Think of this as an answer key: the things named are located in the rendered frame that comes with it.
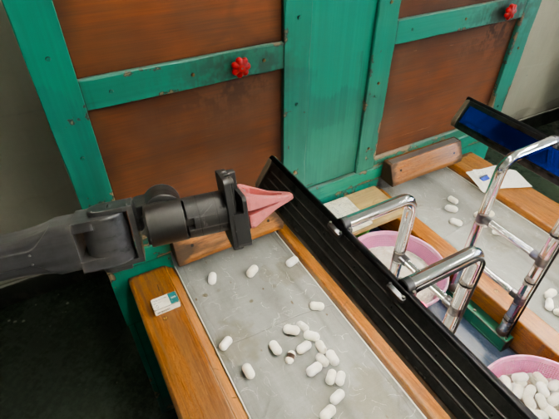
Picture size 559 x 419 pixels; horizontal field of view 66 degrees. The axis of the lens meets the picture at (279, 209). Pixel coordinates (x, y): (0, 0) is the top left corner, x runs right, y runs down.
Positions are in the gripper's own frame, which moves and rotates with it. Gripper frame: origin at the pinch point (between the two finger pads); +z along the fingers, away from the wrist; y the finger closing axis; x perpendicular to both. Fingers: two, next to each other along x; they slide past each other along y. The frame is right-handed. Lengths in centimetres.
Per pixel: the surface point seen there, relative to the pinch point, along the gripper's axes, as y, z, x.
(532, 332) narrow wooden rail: 45, 54, -4
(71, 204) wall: 33, -54, -135
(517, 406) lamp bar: 19.5, 15.2, 28.3
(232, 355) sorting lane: 41.2, -10.0, -21.1
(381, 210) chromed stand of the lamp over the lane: 7.5, 17.5, -3.7
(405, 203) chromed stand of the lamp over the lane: 7.6, 22.7, -4.5
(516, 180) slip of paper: 29, 92, -48
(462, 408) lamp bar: 22.4, 11.7, 23.9
